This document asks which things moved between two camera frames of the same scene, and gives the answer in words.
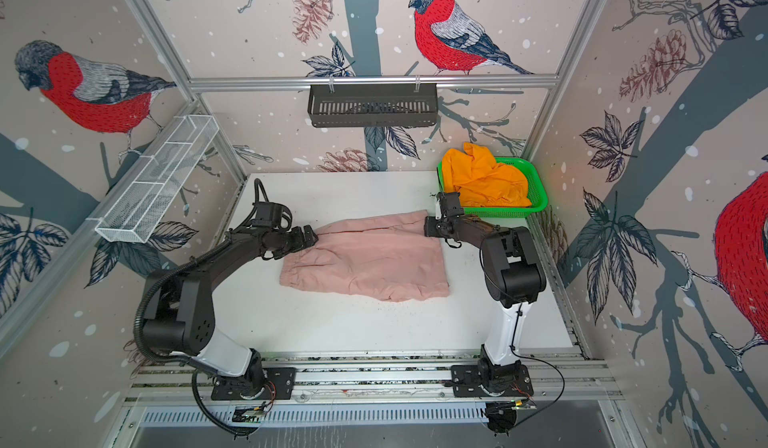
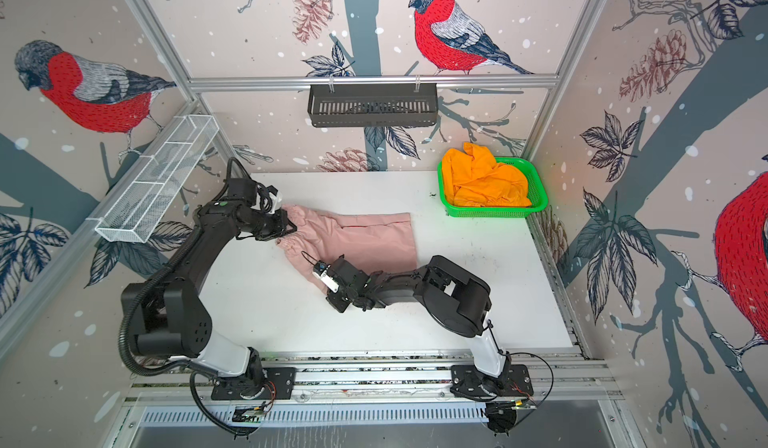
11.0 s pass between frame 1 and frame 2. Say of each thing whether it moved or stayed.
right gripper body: moved
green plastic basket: stayed
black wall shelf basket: stayed
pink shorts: moved
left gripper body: moved
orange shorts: stayed
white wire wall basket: stayed
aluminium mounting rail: stayed
